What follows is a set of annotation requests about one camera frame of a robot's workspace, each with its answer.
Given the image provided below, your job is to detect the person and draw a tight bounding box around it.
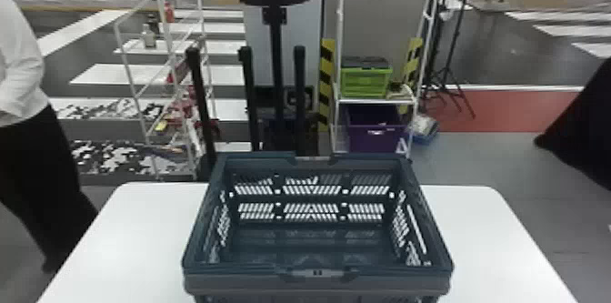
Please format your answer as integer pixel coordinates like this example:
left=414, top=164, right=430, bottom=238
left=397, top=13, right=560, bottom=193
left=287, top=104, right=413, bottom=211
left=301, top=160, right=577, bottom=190
left=0, top=0, right=99, bottom=276

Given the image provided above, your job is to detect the blue basket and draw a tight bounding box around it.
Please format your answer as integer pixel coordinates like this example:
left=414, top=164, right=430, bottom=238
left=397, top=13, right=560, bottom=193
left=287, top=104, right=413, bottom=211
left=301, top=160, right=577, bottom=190
left=181, top=151, right=455, bottom=303

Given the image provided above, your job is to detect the clear bottle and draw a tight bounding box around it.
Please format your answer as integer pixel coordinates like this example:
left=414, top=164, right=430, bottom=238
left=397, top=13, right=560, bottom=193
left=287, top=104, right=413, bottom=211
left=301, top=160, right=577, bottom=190
left=141, top=23, right=158, bottom=49

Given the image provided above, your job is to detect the green crate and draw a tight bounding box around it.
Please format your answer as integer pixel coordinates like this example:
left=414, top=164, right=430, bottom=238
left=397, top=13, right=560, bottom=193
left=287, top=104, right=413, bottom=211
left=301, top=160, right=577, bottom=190
left=339, top=56, right=395, bottom=100

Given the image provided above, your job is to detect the black tripod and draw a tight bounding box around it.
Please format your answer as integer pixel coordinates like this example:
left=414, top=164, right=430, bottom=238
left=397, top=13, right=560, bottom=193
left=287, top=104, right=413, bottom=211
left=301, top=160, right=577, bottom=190
left=422, top=0, right=477, bottom=120

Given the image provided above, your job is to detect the yellow black striped post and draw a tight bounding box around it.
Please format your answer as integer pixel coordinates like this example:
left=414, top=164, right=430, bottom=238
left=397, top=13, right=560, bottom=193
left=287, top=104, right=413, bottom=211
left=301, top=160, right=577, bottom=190
left=402, top=36, right=425, bottom=89
left=317, top=37, right=336, bottom=133

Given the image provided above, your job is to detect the purple crate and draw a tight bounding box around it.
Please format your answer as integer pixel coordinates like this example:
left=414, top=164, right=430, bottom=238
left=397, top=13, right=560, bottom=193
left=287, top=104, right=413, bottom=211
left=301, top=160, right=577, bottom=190
left=344, top=103, right=408, bottom=155

